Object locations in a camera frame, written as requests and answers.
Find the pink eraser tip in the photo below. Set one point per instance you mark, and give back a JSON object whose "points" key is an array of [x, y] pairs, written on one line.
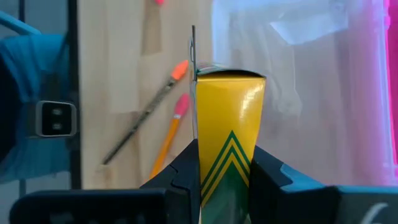
{"points": [[159, 2]]}

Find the blue fabric object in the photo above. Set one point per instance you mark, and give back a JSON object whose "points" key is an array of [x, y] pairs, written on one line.
{"points": [[40, 62]]}

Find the translucent pencil box pink lid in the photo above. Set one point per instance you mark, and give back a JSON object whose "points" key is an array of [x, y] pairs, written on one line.
{"points": [[326, 93]]}

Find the yellow pencil pink eraser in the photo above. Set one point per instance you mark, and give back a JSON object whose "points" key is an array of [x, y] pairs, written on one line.
{"points": [[169, 137]]}

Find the black aluminium table frame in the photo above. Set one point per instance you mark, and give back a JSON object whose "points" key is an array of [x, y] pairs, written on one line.
{"points": [[74, 77]]}

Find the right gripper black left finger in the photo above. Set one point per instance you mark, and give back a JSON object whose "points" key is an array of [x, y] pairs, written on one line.
{"points": [[183, 186]]}

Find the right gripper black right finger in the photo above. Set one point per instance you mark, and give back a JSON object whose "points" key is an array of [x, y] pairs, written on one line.
{"points": [[270, 193]]}

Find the dark pencil orange eraser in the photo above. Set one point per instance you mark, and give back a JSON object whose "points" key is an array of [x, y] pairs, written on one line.
{"points": [[149, 109]]}

